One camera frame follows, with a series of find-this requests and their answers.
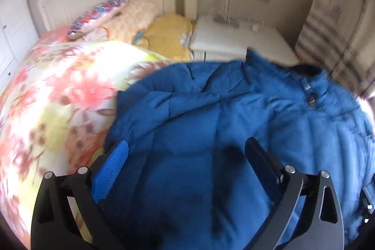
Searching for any blue puffer jacket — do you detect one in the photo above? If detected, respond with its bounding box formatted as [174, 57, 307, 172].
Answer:
[100, 51, 374, 249]

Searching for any floral quilt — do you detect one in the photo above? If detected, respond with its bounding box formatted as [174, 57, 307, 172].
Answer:
[1, 41, 171, 247]

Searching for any striped cartoon curtain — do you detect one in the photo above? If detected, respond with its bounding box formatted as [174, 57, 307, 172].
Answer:
[294, 0, 374, 99]

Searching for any pink pillow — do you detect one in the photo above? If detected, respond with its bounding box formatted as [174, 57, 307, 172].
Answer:
[36, 25, 70, 45]

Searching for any white wardrobe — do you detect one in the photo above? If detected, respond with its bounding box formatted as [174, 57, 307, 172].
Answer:
[0, 0, 39, 90]

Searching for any peach checkered pillow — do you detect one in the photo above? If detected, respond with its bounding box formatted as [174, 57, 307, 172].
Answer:
[78, 1, 160, 44]

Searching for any colourful patterned pillow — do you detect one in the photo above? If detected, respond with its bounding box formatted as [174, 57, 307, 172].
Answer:
[67, 0, 128, 40]

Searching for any white bedside table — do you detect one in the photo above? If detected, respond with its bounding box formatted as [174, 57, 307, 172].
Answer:
[189, 15, 299, 66]

